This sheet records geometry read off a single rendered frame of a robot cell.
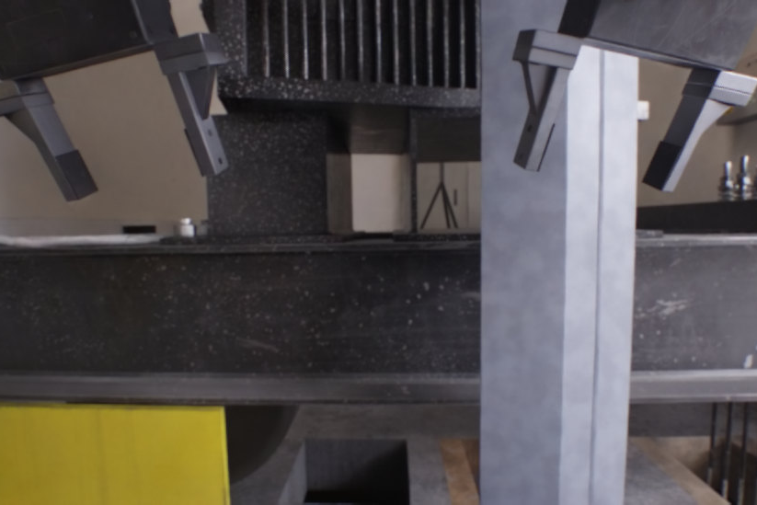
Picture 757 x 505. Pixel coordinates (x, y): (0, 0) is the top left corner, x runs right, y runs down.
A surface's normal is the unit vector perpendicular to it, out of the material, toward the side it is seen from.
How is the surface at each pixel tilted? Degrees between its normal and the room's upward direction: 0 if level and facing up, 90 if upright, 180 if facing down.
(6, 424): 90
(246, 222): 90
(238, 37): 90
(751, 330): 90
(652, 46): 113
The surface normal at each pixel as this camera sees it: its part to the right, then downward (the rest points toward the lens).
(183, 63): -0.05, 0.46
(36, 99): 0.98, -0.14
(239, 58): 0.21, 0.07
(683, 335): -0.04, 0.07
